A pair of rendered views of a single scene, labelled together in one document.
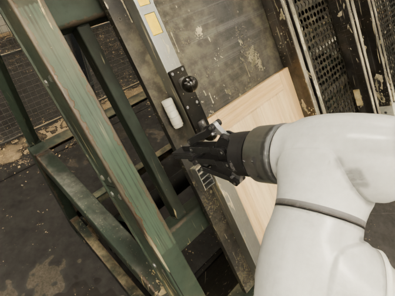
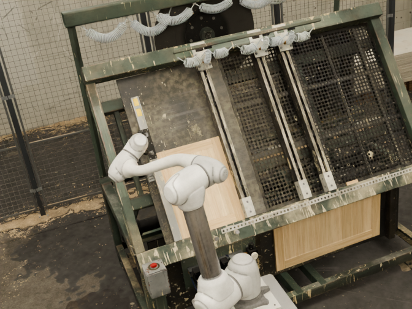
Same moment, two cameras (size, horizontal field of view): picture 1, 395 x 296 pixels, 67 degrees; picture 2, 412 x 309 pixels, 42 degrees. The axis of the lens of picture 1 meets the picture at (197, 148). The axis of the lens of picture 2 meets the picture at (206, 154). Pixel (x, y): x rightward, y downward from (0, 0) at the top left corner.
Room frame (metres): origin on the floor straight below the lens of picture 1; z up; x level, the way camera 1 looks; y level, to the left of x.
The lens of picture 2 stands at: (-1.94, -1.73, 2.79)
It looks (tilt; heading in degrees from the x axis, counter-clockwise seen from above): 26 degrees down; 28
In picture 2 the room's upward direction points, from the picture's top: 8 degrees counter-clockwise
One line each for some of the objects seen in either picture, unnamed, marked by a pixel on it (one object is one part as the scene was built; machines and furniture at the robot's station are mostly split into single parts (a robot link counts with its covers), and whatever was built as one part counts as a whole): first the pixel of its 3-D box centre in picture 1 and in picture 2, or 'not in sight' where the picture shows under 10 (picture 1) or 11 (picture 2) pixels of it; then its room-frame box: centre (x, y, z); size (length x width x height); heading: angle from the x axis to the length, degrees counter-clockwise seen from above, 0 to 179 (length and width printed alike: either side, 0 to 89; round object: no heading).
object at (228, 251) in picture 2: not in sight; (224, 268); (0.45, -0.49, 0.69); 0.50 x 0.14 x 0.24; 136
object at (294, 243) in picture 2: not in sight; (328, 221); (1.35, -0.93, 0.53); 0.90 x 0.02 x 0.55; 136
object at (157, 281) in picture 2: not in sight; (156, 279); (0.09, -0.23, 0.84); 0.12 x 0.12 x 0.18; 46
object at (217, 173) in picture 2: not in sight; (209, 171); (0.05, -0.69, 1.62); 0.18 x 0.14 x 0.13; 69
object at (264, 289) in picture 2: not in sight; (249, 293); (0.08, -0.81, 0.88); 0.22 x 0.18 x 0.06; 134
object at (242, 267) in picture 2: not in sight; (243, 274); (0.05, -0.80, 1.02); 0.18 x 0.16 x 0.22; 159
